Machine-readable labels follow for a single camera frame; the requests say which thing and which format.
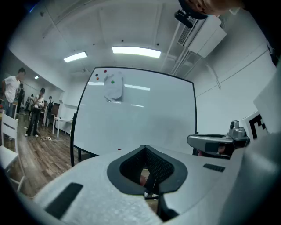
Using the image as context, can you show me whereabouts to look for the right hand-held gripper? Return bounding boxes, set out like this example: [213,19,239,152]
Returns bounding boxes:
[239,63,281,141]

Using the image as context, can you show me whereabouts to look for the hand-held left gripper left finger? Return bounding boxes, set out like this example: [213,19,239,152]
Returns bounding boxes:
[32,145,163,225]

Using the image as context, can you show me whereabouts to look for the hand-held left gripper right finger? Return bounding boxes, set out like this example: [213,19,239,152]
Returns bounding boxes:
[144,145,238,225]

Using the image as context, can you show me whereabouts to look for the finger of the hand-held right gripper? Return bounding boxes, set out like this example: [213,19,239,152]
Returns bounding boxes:
[187,133,234,154]

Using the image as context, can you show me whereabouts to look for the person's right hand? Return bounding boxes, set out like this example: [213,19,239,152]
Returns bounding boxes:
[216,142,228,156]

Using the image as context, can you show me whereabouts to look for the person's black t-shirt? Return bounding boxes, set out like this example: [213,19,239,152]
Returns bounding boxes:
[247,0,281,66]

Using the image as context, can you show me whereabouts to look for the white table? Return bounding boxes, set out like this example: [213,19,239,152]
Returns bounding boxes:
[52,116,73,138]

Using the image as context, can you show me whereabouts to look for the white air conditioner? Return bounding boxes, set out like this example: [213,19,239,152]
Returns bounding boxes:
[177,15,227,59]

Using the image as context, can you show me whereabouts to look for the brown wooden cabinet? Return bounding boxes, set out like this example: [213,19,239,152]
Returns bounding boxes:
[52,102,61,117]

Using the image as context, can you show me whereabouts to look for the long ceiling light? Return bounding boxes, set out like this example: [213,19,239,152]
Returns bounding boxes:
[112,46,162,59]

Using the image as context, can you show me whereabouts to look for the person's face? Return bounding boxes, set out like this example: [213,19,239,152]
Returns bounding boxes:
[184,0,245,16]

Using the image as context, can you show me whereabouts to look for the white chair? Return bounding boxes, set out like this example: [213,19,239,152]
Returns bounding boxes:
[0,112,26,192]

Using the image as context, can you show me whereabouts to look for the right hand-held gripper camera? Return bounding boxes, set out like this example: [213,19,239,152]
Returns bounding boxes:
[227,120,250,143]

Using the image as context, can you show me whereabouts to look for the black head camera mount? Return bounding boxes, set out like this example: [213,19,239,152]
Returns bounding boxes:
[174,0,209,29]

